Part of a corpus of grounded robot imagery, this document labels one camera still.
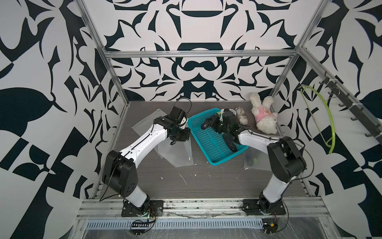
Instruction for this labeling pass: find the translucent zip-top bag bottom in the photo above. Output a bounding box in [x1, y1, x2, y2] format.
[154, 138, 194, 167]

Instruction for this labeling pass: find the translucent zip-top bag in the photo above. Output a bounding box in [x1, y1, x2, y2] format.
[239, 130, 280, 171]
[132, 109, 167, 136]
[154, 138, 194, 167]

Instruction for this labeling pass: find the teal plastic basket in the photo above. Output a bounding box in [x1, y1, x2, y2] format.
[188, 108, 249, 166]

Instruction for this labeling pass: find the translucent zip-top bag top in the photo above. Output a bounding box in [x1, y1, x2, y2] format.
[239, 130, 280, 171]

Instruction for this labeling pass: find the dark eggplant five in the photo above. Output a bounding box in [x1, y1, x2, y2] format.
[222, 133, 237, 152]

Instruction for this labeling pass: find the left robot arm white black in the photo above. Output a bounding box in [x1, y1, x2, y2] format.
[101, 115, 191, 208]

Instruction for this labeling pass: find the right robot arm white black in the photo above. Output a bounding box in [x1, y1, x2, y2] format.
[201, 109, 306, 214]

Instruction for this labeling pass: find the white plush bunny pink shirt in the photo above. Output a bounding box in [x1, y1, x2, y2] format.
[250, 93, 278, 134]

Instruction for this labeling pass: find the green plastic hanger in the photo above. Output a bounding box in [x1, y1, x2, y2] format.
[298, 85, 336, 155]

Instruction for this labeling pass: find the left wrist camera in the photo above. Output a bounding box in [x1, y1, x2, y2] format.
[169, 106, 187, 125]

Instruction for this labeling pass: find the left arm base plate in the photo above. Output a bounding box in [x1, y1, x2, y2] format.
[121, 199, 164, 217]

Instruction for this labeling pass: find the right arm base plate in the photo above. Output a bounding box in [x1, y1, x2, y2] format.
[241, 198, 287, 216]

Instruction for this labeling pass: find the black wall hook rack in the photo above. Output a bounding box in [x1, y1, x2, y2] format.
[320, 71, 382, 144]

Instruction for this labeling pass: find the aluminium frame rail front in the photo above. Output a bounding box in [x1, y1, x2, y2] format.
[75, 197, 332, 221]

